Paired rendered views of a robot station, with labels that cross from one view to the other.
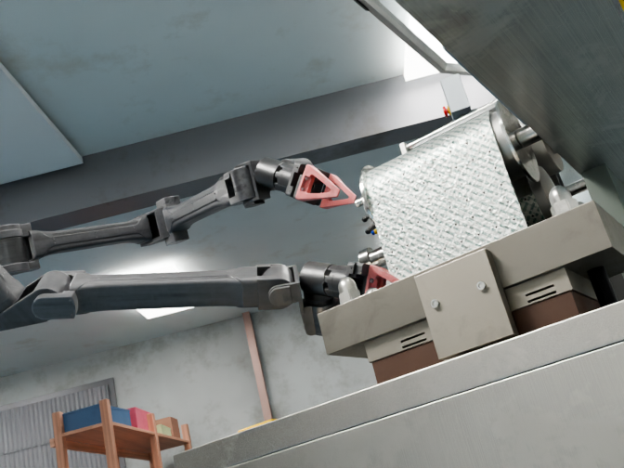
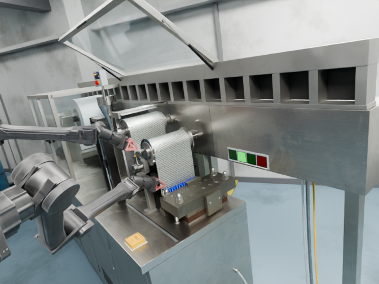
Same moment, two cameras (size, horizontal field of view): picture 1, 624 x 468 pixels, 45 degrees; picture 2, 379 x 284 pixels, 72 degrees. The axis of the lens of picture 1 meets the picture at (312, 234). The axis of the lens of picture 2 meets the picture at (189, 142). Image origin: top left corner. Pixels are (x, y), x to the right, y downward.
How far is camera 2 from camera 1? 1.40 m
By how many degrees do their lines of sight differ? 74
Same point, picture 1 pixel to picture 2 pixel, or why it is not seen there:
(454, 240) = (177, 170)
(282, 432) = (180, 246)
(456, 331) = (213, 208)
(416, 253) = (167, 173)
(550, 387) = (233, 220)
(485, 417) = (223, 228)
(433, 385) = (215, 224)
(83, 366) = not seen: outside the picture
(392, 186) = (162, 152)
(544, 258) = (226, 189)
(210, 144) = not seen: outside the picture
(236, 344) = not seen: outside the picture
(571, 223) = (231, 182)
